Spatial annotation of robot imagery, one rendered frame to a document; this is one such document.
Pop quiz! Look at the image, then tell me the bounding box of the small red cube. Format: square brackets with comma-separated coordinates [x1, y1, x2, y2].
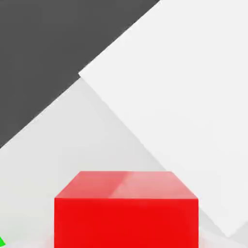
[54, 170, 200, 248]

